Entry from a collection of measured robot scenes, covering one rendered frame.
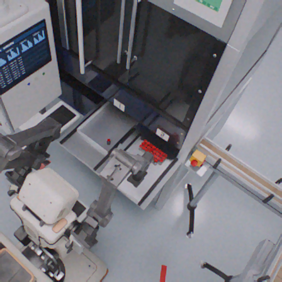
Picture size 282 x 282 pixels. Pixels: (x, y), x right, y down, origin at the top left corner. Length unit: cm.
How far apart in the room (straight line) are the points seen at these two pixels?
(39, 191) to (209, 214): 186
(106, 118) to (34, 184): 91
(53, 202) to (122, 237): 144
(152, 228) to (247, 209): 89
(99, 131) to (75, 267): 97
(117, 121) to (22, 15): 87
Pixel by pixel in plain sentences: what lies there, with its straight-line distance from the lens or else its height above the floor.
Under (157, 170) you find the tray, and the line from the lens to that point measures 192.
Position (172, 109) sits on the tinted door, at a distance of 169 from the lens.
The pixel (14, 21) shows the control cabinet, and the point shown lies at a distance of 174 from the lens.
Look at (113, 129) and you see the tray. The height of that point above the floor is 88.
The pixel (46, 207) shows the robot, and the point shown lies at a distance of 132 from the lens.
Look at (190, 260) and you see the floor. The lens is 271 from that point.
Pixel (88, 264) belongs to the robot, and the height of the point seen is 28.
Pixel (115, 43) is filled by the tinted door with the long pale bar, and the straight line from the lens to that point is 169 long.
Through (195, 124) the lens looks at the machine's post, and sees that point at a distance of 165.
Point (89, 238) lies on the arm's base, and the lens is 140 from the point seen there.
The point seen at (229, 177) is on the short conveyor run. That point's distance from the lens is 202.
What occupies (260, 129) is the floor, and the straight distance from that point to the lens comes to 354.
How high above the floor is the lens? 257
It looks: 59 degrees down
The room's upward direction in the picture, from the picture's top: 7 degrees clockwise
